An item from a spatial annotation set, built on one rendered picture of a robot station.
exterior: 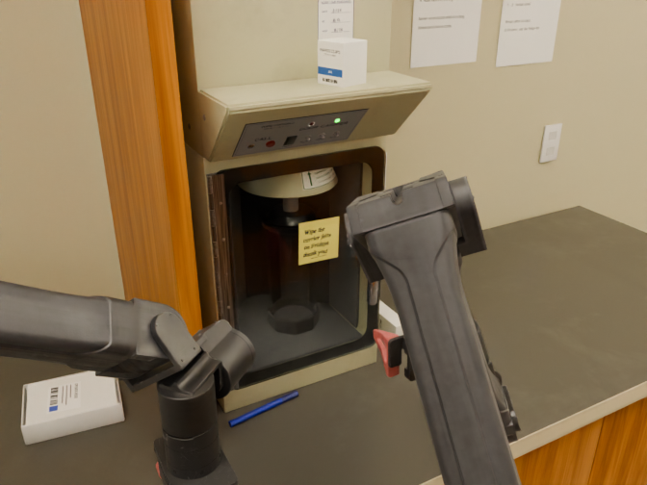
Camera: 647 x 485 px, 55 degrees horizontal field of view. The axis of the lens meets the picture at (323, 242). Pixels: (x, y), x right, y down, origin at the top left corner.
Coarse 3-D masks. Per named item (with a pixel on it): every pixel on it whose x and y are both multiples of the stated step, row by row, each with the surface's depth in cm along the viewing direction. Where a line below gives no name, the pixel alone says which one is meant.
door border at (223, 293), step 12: (216, 180) 91; (216, 192) 92; (216, 204) 93; (216, 216) 94; (216, 228) 94; (216, 240) 95; (228, 252) 97; (216, 264) 96; (228, 264) 98; (228, 276) 99; (228, 288) 99; (228, 300) 100; (228, 312) 101
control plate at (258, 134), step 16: (352, 112) 89; (256, 128) 84; (272, 128) 85; (288, 128) 87; (304, 128) 88; (320, 128) 90; (336, 128) 92; (352, 128) 94; (240, 144) 86; (256, 144) 88; (304, 144) 94
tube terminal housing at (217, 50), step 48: (192, 0) 81; (240, 0) 84; (288, 0) 88; (384, 0) 95; (192, 48) 85; (240, 48) 87; (288, 48) 90; (384, 48) 98; (192, 96) 89; (192, 144) 94; (336, 144) 100; (384, 144) 105; (192, 192) 100; (288, 384) 115
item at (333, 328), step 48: (240, 192) 94; (288, 192) 98; (336, 192) 103; (240, 240) 97; (288, 240) 102; (240, 288) 101; (288, 288) 105; (336, 288) 110; (288, 336) 109; (336, 336) 115; (240, 384) 108
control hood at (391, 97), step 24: (384, 72) 98; (216, 96) 82; (240, 96) 82; (264, 96) 82; (288, 96) 82; (312, 96) 83; (336, 96) 84; (360, 96) 86; (384, 96) 88; (408, 96) 91; (216, 120) 82; (240, 120) 80; (264, 120) 82; (360, 120) 93; (384, 120) 96; (216, 144) 85; (312, 144) 95
